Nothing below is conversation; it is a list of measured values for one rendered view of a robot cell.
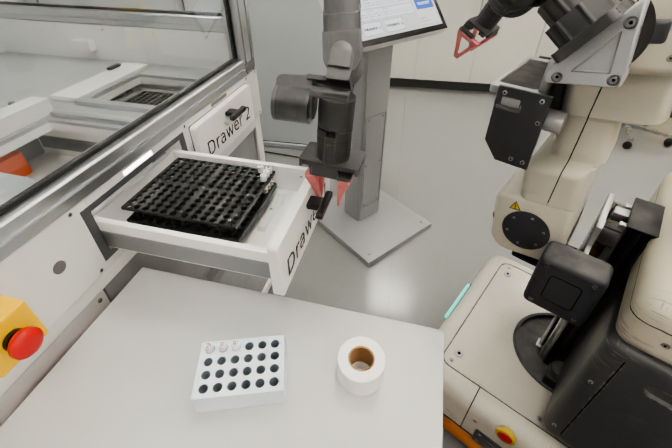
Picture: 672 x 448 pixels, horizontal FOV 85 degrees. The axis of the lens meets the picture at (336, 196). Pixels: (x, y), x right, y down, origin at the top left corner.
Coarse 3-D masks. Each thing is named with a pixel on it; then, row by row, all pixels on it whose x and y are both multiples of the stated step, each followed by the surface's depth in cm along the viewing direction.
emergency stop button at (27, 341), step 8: (24, 328) 46; (32, 328) 47; (40, 328) 48; (16, 336) 45; (24, 336) 46; (32, 336) 47; (40, 336) 48; (8, 344) 45; (16, 344) 45; (24, 344) 46; (32, 344) 47; (40, 344) 48; (8, 352) 45; (16, 352) 45; (24, 352) 46; (32, 352) 47
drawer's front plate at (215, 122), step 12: (228, 96) 98; (240, 96) 101; (216, 108) 92; (228, 108) 96; (252, 108) 110; (204, 120) 87; (216, 120) 91; (228, 120) 97; (252, 120) 111; (192, 132) 84; (204, 132) 87; (216, 132) 92; (228, 132) 98; (240, 132) 104; (204, 144) 88; (216, 144) 93; (228, 144) 99
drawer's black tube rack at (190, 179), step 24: (168, 168) 75; (192, 168) 75; (216, 168) 76; (240, 168) 75; (144, 192) 69; (168, 192) 68; (192, 192) 69; (216, 192) 69; (240, 192) 68; (144, 216) 67; (168, 216) 63; (192, 216) 63; (216, 216) 68; (240, 240) 63
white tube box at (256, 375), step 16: (272, 336) 56; (224, 352) 54; (240, 352) 54; (256, 352) 54; (272, 352) 54; (208, 368) 52; (224, 368) 52; (240, 368) 52; (256, 368) 52; (272, 368) 53; (208, 384) 50; (224, 384) 50; (240, 384) 50; (256, 384) 51; (272, 384) 52; (192, 400) 49; (208, 400) 49; (224, 400) 50; (240, 400) 50; (256, 400) 50; (272, 400) 51
